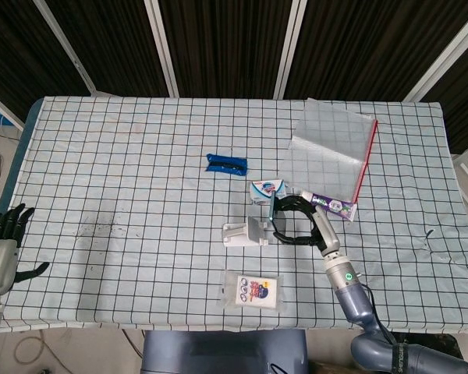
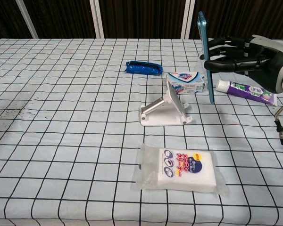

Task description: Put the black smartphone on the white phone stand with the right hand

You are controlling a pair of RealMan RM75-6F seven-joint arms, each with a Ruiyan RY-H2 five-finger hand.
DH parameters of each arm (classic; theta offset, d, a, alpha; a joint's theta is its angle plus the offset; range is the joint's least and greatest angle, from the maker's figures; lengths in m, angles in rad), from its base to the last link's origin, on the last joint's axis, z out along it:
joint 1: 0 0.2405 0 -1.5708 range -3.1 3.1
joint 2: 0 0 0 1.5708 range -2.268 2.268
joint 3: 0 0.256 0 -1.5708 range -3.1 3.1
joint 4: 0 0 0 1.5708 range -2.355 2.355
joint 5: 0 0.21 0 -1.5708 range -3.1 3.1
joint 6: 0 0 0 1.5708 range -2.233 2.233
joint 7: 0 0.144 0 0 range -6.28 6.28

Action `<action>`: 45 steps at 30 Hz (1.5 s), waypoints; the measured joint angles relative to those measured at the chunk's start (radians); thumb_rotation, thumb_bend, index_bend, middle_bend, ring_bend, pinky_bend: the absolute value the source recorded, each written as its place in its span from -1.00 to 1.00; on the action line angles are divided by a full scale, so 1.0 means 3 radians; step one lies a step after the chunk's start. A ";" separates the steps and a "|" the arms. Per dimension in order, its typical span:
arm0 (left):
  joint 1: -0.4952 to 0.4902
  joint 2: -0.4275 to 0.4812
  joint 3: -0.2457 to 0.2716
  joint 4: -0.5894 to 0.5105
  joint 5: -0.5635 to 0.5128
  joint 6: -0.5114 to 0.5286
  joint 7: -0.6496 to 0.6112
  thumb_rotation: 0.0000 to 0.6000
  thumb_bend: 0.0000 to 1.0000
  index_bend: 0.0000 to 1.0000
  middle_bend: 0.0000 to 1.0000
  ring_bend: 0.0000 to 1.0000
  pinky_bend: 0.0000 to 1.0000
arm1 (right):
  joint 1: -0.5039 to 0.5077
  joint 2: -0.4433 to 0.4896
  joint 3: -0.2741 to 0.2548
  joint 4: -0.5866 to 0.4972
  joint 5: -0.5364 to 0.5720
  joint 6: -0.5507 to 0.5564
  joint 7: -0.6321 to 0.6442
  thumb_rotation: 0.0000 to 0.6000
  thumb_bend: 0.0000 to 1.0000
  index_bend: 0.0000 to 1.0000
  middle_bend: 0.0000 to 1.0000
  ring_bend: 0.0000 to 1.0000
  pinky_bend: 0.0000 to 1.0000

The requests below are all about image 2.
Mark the teal smartphone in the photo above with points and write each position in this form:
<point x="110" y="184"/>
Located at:
<point x="205" y="47"/>

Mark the white sponge in plastic pack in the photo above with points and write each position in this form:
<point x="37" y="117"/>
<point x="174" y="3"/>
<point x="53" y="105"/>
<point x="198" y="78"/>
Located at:
<point x="179" y="171"/>

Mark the purple white toothpaste tube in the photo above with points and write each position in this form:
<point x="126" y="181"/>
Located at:
<point x="243" y="90"/>

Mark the blue plastic wrapped package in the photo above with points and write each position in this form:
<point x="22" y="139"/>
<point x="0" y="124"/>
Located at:
<point x="141" y="68"/>

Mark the clear zip bag red seal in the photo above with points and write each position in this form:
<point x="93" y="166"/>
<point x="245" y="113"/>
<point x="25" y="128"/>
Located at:
<point x="227" y="77"/>

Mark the white black grid tablecloth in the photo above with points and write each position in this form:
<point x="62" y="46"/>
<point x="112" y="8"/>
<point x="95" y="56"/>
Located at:
<point x="61" y="141"/>

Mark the white blue soap box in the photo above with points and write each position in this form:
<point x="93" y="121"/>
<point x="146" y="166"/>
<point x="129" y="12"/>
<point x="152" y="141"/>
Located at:
<point x="188" y="82"/>

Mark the white frame post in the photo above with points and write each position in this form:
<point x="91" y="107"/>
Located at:
<point x="96" y="18"/>
<point x="28" y="20"/>
<point x="187" y="18"/>

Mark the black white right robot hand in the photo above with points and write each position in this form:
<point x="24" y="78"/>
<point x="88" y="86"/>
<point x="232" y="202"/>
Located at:
<point x="266" y="61"/>

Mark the white folding phone stand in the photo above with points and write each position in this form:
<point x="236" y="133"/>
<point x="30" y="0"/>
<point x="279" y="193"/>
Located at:
<point x="165" y="113"/>

